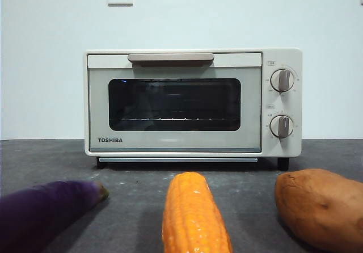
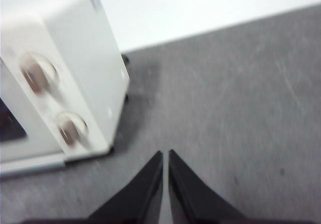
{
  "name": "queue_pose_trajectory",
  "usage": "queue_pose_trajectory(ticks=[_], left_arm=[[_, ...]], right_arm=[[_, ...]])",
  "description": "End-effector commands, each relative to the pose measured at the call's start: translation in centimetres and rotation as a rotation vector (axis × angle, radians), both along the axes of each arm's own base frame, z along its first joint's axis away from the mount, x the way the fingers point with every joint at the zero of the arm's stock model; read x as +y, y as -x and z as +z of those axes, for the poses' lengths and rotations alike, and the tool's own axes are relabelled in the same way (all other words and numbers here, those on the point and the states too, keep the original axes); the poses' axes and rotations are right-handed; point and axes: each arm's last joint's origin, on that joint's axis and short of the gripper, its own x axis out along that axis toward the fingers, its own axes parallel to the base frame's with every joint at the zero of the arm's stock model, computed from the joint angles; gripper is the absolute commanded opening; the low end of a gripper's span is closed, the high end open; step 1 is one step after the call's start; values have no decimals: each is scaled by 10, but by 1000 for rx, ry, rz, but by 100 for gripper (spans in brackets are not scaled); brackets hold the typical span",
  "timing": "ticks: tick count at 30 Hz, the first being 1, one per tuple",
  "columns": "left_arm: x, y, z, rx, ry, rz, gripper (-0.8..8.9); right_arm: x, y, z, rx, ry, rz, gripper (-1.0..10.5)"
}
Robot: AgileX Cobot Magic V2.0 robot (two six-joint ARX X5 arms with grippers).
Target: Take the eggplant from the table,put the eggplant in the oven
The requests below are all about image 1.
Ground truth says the cream Toshiba toaster oven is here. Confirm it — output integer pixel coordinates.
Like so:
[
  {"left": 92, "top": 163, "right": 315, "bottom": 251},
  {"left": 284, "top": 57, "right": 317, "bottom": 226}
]
[{"left": 83, "top": 48, "right": 302, "bottom": 171}]

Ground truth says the small beige timer knob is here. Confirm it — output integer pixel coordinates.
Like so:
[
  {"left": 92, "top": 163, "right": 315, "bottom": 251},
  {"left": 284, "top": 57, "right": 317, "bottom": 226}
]
[{"left": 269, "top": 115, "right": 295, "bottom": 138}]

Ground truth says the large beige temperature knob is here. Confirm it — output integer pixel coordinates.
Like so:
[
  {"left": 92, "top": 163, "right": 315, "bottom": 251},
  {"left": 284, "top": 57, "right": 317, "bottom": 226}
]
[{"left": 269, "top": 68, "right": 296, "bottom": 95}]

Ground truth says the yellow corn cob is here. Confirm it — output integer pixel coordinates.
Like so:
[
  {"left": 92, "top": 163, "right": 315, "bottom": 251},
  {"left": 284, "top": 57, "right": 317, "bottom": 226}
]
[{"left": 162, "top": 171, "right": 234, "bottom": 253}]

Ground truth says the brown sweet potato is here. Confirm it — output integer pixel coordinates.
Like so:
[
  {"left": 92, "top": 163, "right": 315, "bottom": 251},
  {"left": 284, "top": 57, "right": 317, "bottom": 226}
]
[{"left": 274, "top": 168, "right": 363, "bottom": 250}]

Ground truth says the grey oven crumb tray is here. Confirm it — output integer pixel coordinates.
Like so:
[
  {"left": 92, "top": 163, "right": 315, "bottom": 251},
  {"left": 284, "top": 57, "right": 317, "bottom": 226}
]
[{"left": 98, "top": 157, "right": 258, "bottom": 163}]

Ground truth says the oven door with beige handle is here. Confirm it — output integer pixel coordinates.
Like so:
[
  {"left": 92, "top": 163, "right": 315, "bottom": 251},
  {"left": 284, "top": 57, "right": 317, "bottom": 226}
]
[{"left": 87, "top": 52, "right": 263, "bottom": 153}]

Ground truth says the metal wire oven rack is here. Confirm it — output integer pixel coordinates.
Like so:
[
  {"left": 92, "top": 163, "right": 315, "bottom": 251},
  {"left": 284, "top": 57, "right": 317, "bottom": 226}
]
[{"left": 120, "top": 117, "right": 240, "bottom": 123}]

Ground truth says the purple eggplant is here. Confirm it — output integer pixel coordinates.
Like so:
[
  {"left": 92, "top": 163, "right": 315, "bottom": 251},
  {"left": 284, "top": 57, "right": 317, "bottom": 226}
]
[{"left": 0, "top": 180, "right": 110, "bottom": 253}]

